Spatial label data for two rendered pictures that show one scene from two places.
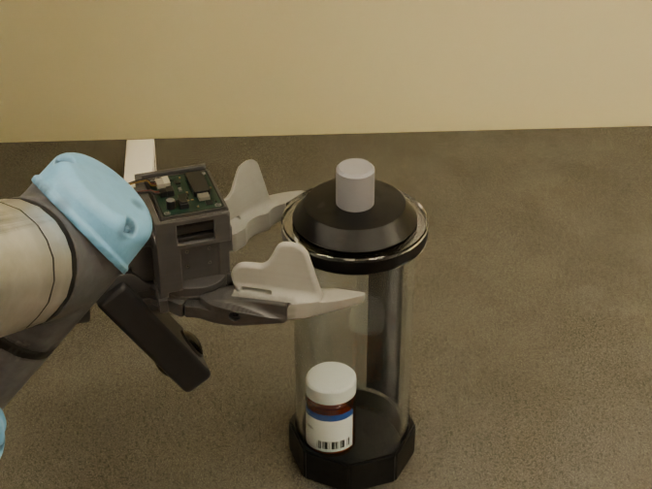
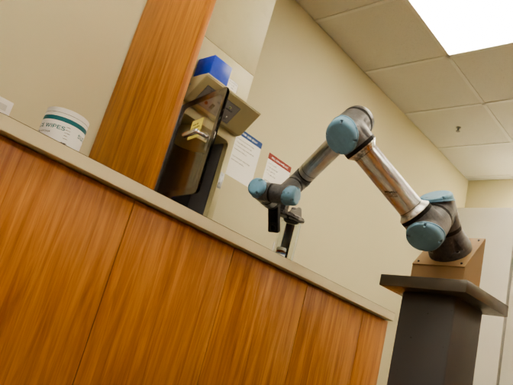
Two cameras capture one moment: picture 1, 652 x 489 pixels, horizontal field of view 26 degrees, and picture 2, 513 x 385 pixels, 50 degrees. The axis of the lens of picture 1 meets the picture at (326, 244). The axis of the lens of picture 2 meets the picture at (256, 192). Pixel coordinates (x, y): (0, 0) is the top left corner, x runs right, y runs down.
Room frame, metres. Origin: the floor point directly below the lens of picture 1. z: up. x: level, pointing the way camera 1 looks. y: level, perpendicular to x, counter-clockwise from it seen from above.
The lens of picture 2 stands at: (-0.76, 1.64, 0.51)
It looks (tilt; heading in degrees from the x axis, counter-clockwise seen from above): 17 degrees up; 319
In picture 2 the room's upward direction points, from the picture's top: 15 degrees clockwise
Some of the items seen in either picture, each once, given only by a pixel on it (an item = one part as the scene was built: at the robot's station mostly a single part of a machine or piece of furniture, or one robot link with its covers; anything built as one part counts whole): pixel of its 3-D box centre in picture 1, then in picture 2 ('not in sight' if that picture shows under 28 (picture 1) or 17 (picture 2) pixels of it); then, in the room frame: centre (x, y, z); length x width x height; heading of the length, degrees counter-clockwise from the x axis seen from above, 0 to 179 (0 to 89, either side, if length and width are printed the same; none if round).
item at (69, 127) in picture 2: not in sight; (59, 137); (0.86, 1.05, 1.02); 0.13 x 0.13 x 0.15
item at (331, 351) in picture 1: (353, 334); (286, 241); (0.88, -0.02, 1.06); 0.11 x 0.11 x 0.21
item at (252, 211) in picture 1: (251, 194); not in sight; (0.91, 0.06, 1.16); 0.09 x 0.03 x 0.06; 142
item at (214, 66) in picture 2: not in sight; (212, 72); (0.92, 0.56, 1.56); 0.10 x 0.10 x 0.09; 3
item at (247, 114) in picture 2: not in sight; (223, 106); (0.93, 0.46, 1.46); 0.32 x 0.12 x 0.10; 93
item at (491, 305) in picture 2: not in sight; (443, 295); (0.20, -0.16, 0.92); 0.32 x 0.32 x 0.04; 89
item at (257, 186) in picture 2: not in sight; (262, 191); (0.78, 0.28, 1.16); 0.11 x 0.09 x 0.08; 108
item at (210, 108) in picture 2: not in sight; (189, 144); (0.81, 0.63, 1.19); 0.30 x 0.01 x 0.40; 174
